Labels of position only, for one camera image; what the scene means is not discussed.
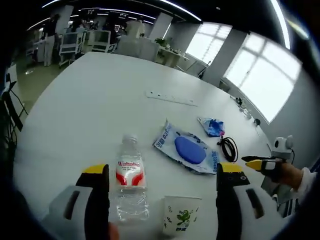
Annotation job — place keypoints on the black stand legs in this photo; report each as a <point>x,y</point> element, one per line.
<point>12,110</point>

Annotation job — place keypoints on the clear water bottle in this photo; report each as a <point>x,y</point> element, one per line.
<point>131,175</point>

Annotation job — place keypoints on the row of white office chairs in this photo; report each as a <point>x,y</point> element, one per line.
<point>75,42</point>

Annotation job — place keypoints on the paper cup green print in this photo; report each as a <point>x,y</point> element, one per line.
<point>182,217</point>

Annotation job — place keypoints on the long ceiling light strip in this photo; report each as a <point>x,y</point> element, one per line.
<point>175,10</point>
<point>282,22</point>

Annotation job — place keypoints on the potted green plant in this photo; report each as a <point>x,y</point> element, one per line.
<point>163,42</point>

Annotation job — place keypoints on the small black white device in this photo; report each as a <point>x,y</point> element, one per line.
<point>239,100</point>

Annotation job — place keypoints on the person's left hand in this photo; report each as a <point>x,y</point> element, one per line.
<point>114,232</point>

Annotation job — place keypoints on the white table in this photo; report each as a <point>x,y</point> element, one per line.
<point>87,112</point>

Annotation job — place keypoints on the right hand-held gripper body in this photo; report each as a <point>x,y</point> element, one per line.
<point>280,146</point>

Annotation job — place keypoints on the large bright window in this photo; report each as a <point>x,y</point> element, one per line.
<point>265,80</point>
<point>210,42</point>

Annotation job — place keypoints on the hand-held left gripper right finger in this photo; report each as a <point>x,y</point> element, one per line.
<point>230,200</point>

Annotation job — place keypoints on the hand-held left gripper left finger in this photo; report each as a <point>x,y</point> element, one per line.
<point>97,200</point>

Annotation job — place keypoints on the grey partition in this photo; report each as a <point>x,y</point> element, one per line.
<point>140,48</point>

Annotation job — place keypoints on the white table socket strip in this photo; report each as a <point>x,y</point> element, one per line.
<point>170,97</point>

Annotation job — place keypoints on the white cabinet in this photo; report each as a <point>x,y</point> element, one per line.
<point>172,56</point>

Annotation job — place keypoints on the white monitor stand shelf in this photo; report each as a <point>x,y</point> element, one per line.
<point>11,73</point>

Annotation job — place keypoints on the black round device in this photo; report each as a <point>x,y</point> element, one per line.
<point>257,121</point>

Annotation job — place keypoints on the person's right hand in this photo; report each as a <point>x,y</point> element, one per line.
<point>292,176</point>

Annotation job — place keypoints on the small blue plastic packet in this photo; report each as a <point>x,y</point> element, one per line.
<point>212,126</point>

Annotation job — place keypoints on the wet wipes packet blue lid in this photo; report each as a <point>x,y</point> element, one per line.
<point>190,150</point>

